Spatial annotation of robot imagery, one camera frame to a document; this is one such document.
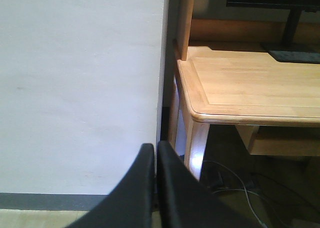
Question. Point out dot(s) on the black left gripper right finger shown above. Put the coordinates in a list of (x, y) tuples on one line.
[(184, 202)]

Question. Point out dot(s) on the light wooden desk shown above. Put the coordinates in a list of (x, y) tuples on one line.
[(222, 76)]

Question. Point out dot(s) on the black computer monitor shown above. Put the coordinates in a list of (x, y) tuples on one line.
[(286, 51)]

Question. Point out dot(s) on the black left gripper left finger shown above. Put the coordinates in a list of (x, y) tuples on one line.
[(130, 203)]

